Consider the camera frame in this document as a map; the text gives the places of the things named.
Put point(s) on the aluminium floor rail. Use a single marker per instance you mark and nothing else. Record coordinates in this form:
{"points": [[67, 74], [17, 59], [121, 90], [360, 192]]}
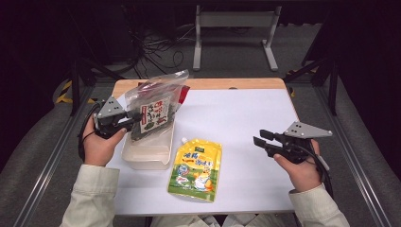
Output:
{"points": [[351, 160], [53, 157]]}

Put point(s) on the yellow green spout pouch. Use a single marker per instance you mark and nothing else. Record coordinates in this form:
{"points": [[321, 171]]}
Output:
{"points": [[194, 170]]}

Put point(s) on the person's leg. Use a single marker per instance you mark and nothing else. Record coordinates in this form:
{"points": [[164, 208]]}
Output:
{"points": [[252, 222], [179, 222]]}

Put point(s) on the white compartment container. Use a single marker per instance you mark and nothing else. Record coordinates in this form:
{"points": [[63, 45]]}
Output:
{"points": [[148, 154]]}

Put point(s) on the person's left leg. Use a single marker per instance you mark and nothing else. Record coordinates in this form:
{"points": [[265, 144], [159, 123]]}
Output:
{"points": [[179, 222]]}

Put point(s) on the red white snack packet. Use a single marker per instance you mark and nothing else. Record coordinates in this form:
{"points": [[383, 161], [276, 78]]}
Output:
{"points": [[184, 94]]}

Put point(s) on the person's right leg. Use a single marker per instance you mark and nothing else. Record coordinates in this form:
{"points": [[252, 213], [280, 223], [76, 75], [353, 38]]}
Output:
{"points": [[252, 222]]}

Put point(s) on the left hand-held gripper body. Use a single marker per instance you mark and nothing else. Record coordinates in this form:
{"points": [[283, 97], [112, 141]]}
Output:
{"points": [[110, 108]]}

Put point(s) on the person's left hand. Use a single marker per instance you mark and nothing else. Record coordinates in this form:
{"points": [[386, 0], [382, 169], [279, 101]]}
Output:
{"points": [[97, 151]]}

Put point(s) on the yellow black floor tape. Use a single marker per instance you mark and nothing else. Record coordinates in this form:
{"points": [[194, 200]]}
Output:
{"points": [[64, 91]]}

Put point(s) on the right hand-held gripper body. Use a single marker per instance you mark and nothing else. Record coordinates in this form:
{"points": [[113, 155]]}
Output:
{"points": [[302, 130]]}

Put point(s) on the clear bag of dark seaweed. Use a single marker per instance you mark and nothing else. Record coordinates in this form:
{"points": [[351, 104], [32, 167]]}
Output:
{"points": [[154, 116]]}

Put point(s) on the person's right hand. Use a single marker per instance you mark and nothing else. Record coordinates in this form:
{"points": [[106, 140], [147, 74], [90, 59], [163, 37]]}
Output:
{"points": [[302, 176]]}

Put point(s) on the white metal stand frame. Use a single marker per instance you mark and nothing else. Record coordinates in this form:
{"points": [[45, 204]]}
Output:
{"points": [[236, 19]]}

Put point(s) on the white table sheet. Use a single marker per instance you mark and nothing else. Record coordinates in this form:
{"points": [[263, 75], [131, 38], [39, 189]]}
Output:
{"points": [[239, 110]]}

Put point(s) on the black metal stand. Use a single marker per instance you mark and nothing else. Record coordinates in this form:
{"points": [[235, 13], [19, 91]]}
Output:
{"points": [[74, 91], [332, 91]]}

